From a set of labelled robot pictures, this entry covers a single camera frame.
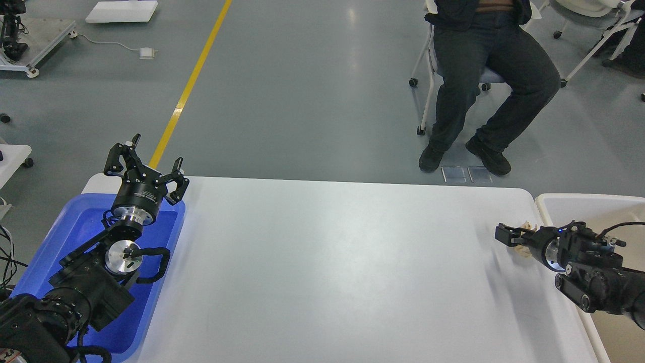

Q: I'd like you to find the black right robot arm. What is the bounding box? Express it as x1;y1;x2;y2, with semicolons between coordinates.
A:
495;221;644;329

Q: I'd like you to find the seated person in black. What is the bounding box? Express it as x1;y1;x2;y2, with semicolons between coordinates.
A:
419;0;561;176

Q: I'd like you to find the white chair top right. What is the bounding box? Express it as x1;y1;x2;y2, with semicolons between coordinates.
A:
539;0;645;88

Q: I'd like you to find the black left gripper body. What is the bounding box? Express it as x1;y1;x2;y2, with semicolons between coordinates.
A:
111;171;168;221

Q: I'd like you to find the floor plate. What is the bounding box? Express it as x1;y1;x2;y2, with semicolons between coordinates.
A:
441;166;466;184
467;166;493;184

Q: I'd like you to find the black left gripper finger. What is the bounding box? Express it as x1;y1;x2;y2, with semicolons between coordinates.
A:
104;134;144;178
163;158;190;205

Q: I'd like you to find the right floor plate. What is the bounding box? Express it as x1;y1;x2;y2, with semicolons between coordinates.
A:
467;166;493;184

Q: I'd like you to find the beige plastic bin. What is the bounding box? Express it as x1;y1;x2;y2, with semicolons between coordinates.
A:
535;194;644;362

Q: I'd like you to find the white rolling chair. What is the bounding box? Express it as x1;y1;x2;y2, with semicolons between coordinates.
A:
408;25;505;136

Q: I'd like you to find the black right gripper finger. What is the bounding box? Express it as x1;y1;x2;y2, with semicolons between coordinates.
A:
495;223;535;248

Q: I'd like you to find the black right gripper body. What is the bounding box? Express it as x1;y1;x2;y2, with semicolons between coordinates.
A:
529;227;567;273

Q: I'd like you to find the white side table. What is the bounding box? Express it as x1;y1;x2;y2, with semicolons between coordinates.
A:
1;143;32;189

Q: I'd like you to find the left floor plate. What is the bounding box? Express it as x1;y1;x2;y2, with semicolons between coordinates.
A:
441;166;466;184

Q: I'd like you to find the small beige object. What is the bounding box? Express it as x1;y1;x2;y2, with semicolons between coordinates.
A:
513;221;537;258

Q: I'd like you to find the white flat board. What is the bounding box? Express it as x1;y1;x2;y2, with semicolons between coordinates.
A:
85;1;158;23

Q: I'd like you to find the metal equipment cart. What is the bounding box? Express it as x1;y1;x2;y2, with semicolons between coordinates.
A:
1;1;78;78

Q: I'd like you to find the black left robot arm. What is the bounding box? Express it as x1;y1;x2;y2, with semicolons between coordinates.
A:
2;134;189;362

